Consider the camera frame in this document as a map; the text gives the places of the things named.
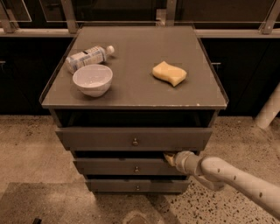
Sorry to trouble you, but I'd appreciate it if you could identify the grey drawer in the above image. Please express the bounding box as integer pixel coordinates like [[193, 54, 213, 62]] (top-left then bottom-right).
[[73, 158, 182, 176], [56, 127, 212, 151], [87, 179, 189, 193]]

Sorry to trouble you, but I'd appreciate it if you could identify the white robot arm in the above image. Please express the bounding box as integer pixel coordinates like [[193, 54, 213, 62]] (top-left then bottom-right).
[[164, 151, 280, 219]]

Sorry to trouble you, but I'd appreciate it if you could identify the grey drawer cabinet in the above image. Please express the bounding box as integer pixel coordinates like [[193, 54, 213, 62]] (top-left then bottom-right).
[[40, 26, 228, 183]]

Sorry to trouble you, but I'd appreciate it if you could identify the yellow sponge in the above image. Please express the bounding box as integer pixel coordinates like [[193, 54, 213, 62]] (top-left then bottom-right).
[[152, 61, 186, 88]]

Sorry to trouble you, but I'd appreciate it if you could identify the white ceramic bowl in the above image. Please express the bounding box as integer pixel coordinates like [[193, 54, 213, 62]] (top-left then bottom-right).
[[73, 64, 113, 97]]

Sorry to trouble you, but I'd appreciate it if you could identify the clear plastic water bottle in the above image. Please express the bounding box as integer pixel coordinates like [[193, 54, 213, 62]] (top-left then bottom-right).
[[66, 45, 115, 74]]

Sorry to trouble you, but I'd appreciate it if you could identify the metal railing frame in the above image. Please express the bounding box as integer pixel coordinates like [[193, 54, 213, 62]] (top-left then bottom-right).
[[0, 0, 280, 39]]

